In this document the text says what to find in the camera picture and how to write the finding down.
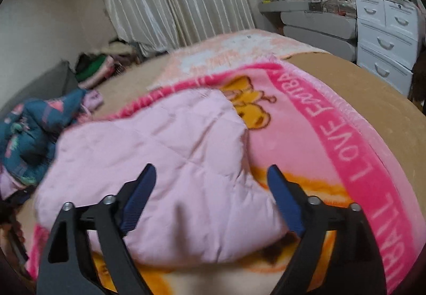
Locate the pale peach floral blanket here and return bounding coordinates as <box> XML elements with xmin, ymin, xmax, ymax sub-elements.
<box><xmin>148</xmin><ymin>29</ymin><xmax>330</xmax><ymax>89</ymax></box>

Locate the small purple cloth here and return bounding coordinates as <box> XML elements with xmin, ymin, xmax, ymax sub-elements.
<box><xmin>81</xmin><ymin>89</ymin><xmax>104</xmax><ymax>113</ymax></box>

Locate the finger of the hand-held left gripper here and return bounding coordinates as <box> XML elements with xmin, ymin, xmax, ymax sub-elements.
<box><xmin>7</xmin><ymin>225</ymin><xmax>30</xmax><ymax>269</ymax></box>

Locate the pink printed blanket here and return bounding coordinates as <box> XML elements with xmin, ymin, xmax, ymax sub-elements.
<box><xmin>25</xmin><ymin>60</ymin><xmax>426</xmax><ymax>295</ymax></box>

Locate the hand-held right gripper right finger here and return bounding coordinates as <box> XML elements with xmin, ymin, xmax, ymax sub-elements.
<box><xmin>268</xmin><ymin>165</ymin><xmax>387</xmax><ymax>295</ymax></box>

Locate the grey cushion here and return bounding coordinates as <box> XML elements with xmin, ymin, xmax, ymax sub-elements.
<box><xmin>0</xmin><ymin>60</ymin><xmax>79</xmax><ymax>116</ymax></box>

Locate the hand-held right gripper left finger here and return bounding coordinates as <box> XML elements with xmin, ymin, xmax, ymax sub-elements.
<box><xmin>36</xmin><ymin>164</ymin><xmax>157</xmax><ymax>295</ymax></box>

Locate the beige bed cover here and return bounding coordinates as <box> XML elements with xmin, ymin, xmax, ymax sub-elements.
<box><xmin>0</xmin><ymin>52</ymin><xmax>426</xmax><ymax>189</ymax></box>

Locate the blue patterned jacket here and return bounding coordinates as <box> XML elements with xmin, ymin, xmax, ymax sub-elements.
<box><xmin>0</xmin><ymin>89</ymin><xmax>89</xmax><ymax>187</ymax></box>

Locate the pink quilted jacket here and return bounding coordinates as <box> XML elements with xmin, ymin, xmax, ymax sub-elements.
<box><xmin>35</xmin><ymin>87</ymin><xmax>288</xmax><ymax>264</ymax></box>

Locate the pile of mixed clothes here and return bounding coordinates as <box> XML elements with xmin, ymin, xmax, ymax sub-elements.
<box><xmin>75</xmin><ymin>37</ymin><xmax>157</xmax><ymax>89</ymax></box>

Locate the white chest of drawers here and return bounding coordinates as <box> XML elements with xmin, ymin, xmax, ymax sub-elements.
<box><xmin>353</xmin><ymin>0</ymin><xmax>421</xmax><ymax>96</ymax></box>

